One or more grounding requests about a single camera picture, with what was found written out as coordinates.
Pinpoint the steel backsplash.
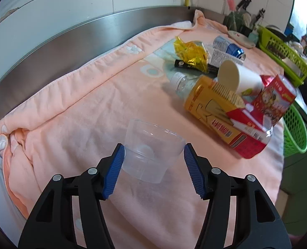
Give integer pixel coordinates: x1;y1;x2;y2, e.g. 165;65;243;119
0;5;228;133

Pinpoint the green utensil holder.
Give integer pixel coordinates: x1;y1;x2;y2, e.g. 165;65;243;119
224;12;250;33

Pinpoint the pink brush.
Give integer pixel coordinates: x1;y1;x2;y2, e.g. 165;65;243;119
227;0;237;32

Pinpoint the white round lid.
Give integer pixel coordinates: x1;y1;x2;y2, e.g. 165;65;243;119
227;30;256;49

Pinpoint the white paper cup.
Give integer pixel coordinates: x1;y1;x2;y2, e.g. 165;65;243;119
217;60;264;96

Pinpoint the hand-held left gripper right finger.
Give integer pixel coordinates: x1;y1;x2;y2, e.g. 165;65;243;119
183;143;292;249

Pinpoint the black small carton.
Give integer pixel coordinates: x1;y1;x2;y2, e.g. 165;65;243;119
175;59;219;75

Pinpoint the yellow snack wrapper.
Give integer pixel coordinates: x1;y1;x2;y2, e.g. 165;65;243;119
173;36;213;73

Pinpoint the clear plastic bottle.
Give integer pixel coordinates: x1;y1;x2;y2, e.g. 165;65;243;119
169;72;203;99

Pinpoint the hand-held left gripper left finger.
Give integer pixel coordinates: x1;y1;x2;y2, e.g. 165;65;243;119
18;143;126;249

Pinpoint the blue white drink can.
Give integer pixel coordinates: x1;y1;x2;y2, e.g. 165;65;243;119
213;35;246;60

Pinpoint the white and blue box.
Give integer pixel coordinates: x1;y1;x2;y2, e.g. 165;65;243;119
209;47;245;69

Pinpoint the green plastic basket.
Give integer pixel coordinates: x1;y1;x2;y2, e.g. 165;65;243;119
283;103;307;157

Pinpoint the pink towel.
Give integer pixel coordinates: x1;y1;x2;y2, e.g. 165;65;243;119
0;10;285;249

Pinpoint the red white carton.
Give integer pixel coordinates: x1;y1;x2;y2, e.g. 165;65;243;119
225;104;273;159

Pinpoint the clear plastic cup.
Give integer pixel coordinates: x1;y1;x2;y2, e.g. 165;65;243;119
120;118;186;184

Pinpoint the lime green dish rack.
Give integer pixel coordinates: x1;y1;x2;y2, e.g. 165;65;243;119
257;25;307;88

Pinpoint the metal pan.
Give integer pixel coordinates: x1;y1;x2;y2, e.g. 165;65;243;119
266;25;286;37

